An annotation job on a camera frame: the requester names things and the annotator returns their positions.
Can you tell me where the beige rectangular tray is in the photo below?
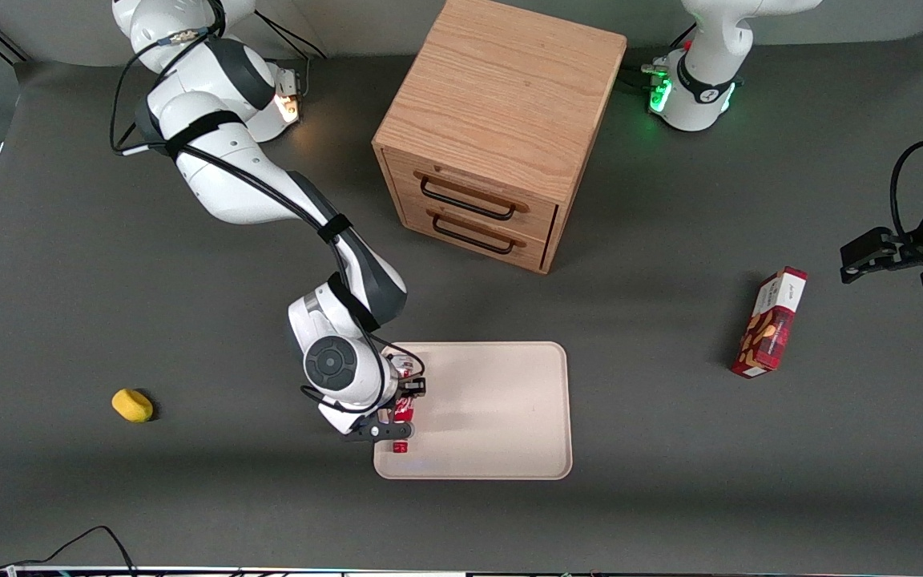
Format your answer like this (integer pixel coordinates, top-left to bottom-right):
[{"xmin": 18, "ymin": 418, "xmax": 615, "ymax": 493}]
[{"xmin": 373, "ymin": 341, "xmax": 573, "ymax": 481}]

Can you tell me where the red cookie box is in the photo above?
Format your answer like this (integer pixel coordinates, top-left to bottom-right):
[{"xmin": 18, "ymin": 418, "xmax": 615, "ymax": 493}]
[{"xmin": 731, "ymin": 266, "xmax": 808, "ymax": 379}]

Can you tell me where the narrow wooden drawer front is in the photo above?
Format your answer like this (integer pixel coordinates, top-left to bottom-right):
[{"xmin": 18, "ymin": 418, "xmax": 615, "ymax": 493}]
[{"xmin": 400, "ymin": 196, "xmax": 552, "ymax": 270}]

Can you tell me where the wide wooden drawer front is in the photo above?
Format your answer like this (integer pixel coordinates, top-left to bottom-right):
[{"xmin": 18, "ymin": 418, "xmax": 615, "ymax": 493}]
[{"xmin": 386, "ymin": 148, "xmax": 560, "ymax": 243}]

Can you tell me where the yellow lemon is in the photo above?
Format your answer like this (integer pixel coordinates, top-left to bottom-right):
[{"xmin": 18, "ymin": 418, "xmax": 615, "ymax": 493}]
[{"xmin": 111, "ymin": 389, "xmax": 155, "ymax": 423}]

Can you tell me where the wooden drawer cabinet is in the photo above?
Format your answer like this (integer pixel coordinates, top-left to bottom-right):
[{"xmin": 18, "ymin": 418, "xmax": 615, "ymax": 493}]
[{"xmin": 372, "ymin": 0, "xmax": 629, "ymax": 275}]

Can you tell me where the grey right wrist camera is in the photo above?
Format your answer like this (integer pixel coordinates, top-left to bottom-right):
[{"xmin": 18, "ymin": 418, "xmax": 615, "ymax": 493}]
[{"xmin": 340, "ymin": 415, "xmax": 416, "ymax": 443}]

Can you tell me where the short black drawer handle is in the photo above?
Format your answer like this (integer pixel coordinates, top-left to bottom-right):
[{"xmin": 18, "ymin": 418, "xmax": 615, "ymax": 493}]
[{"xmin": 431, "ymin": 214, "xmax": 516, "ymax": 256}]

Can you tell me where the long black drawer handle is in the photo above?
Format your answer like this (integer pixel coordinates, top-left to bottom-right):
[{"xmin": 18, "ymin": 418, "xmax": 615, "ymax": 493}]
[{"xmin": 419, "ymin": 176, "xmax": 518, "ymax": 222}]

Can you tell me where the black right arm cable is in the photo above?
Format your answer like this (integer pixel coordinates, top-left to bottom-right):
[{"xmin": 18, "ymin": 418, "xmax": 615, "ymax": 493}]
[{"xmin": 109, "ymin": 24, "xmax": 427, "ymax": 401}]

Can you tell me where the black left base cable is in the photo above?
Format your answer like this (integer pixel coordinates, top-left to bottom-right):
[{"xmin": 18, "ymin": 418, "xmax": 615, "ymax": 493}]
[{"xmin": 620, "ymin": 61, "xmax": 671, "ymax": 91}]

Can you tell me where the black base cable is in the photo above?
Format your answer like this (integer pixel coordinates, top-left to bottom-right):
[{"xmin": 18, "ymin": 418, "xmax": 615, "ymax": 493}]
[
  {"xmin": 620, "ymin": 61, "xmax": 671, "ymax": 91},
  {"xmin": 257, "ymin": 12, "xmax": 328, "ymax": 62}
]

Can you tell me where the black cable on table edge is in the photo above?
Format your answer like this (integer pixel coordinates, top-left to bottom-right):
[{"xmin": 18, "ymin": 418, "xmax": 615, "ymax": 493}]
[{"xmin": 0, "ymin": 525, "xmax": 139, "ymax": 577}]

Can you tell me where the black right base cable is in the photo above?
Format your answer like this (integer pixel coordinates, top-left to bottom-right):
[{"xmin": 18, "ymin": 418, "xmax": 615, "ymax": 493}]
[{"xmin": 257, "ymin": 12, "xmax": 328, "ymax": 62}]

